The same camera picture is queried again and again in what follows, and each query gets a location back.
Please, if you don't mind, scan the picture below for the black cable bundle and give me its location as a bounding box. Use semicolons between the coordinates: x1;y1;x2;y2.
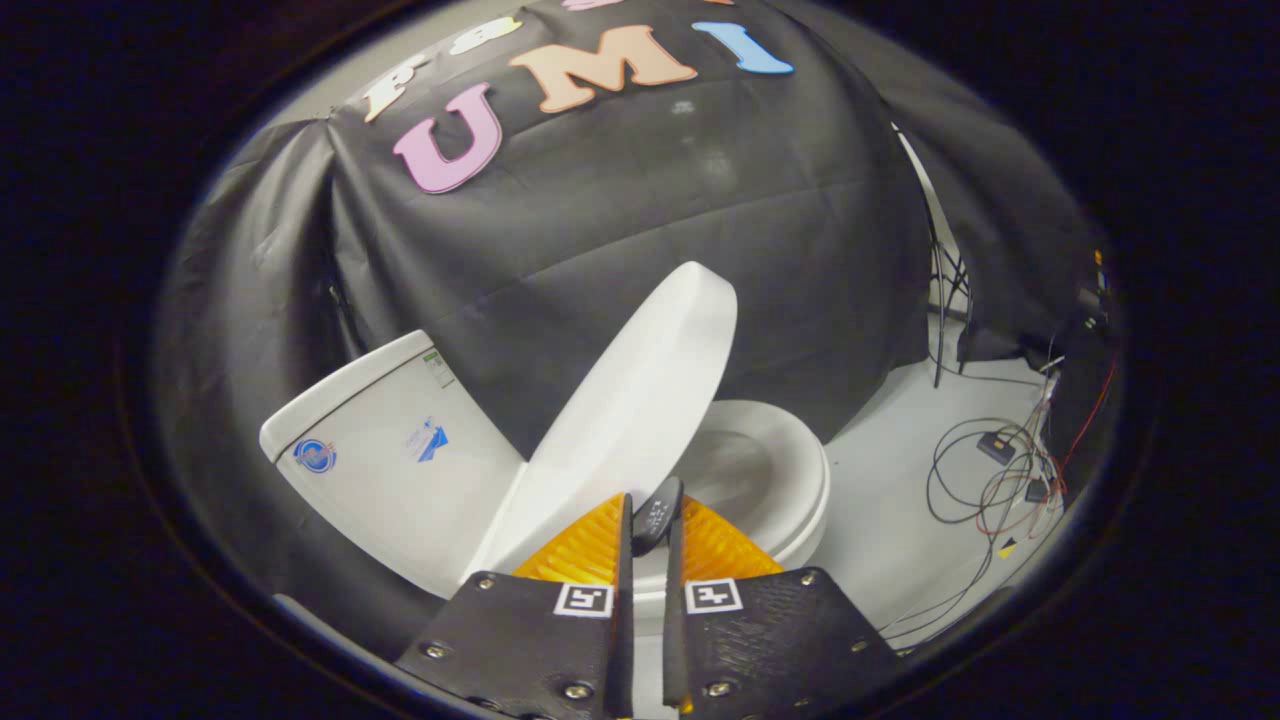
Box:
880;370;1069;641

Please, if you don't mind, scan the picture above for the white toilet lid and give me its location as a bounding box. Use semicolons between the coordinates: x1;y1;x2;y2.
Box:
462;261;739;581

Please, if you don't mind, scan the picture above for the black backdrop cloth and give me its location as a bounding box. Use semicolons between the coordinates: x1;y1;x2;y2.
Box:
155;0;1121;661

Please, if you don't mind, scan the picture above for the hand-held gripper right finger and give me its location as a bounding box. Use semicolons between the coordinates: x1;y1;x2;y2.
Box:
662;497;906;716

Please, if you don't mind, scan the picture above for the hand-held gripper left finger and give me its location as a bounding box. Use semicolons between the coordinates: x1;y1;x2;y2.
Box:
395;492;636;720

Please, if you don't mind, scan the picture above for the black tripod stand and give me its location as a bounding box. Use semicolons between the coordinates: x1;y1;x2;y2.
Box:
890;125;976;389

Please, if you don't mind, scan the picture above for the black lid pull tab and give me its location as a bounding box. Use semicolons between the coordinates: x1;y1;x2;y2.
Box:
630;477;685;557

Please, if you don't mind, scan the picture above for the red cable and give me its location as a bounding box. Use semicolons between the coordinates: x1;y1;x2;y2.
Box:
975;358;1119;538

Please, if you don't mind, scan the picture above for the white toilet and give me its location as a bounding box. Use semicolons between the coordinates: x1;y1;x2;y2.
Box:
260;330;831;636

